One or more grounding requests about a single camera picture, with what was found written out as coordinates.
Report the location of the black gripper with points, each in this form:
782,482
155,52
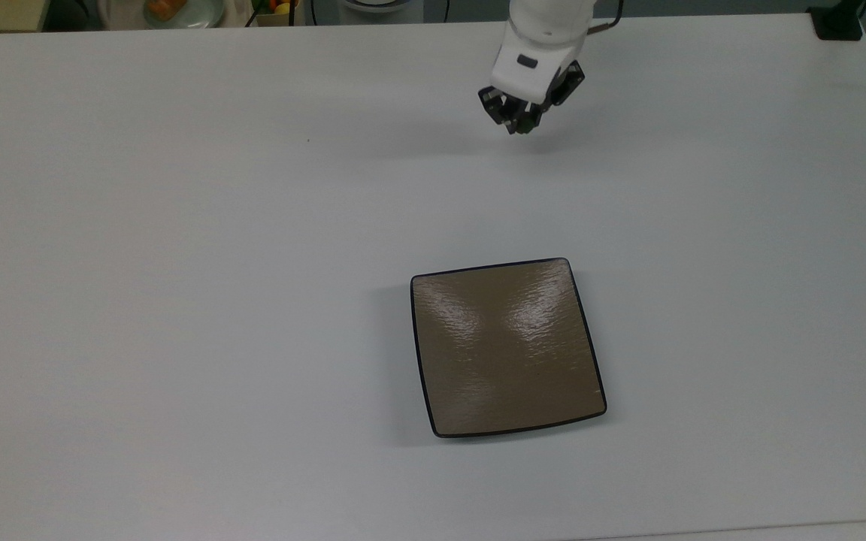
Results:
532,107

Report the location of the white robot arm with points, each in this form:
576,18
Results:
542,45

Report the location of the square brown ceramic plate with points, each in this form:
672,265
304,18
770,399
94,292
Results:
508,347

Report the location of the box of toy fruit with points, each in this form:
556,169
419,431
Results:
277,10

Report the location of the black stand base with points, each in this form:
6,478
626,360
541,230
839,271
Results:
837,22

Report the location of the glass bowl with orange fruit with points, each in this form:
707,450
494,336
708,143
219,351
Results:
183,10

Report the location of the white round pedestal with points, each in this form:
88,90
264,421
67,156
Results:
380,5

